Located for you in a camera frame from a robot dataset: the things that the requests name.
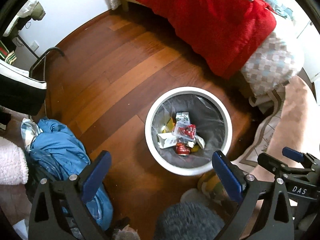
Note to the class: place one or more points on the blue jacket on floor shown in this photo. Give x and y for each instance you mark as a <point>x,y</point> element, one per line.
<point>55,148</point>

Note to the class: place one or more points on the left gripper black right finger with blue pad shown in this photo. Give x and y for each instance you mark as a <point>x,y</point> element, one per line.
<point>275,219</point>

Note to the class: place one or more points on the grey fuzzy slipper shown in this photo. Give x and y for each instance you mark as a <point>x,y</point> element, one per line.
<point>188,220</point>

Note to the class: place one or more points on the small red wrapper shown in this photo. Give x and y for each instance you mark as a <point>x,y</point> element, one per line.
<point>188,131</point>

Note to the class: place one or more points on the white patterned quilt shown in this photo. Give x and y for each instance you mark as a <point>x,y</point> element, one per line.
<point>275,62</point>

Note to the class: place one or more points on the pink fluffy cloth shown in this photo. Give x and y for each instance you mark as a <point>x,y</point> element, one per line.
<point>13,164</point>

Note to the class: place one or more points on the pink table cloth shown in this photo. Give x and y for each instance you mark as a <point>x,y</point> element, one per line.
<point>294,123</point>

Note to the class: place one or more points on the red fleece blanket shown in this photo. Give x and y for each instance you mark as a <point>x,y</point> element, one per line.
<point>224,32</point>

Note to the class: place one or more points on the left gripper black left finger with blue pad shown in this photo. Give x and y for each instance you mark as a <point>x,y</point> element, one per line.
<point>47,220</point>

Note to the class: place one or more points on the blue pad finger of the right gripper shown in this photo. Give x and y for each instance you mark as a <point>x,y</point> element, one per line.
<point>293,154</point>

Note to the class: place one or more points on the red cola can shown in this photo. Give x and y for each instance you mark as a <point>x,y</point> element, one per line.
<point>182,149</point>

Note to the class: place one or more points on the white crumpled bag in bin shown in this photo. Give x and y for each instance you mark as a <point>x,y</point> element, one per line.
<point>170,136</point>

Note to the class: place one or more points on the white round trash bin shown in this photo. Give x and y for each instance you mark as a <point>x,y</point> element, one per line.
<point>207,113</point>

